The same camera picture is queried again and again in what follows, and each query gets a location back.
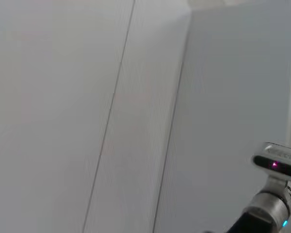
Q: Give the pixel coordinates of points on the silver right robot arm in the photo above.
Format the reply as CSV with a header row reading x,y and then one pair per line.
x,y
269,204

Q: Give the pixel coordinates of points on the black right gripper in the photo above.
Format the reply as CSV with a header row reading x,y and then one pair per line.
x,y
247,224

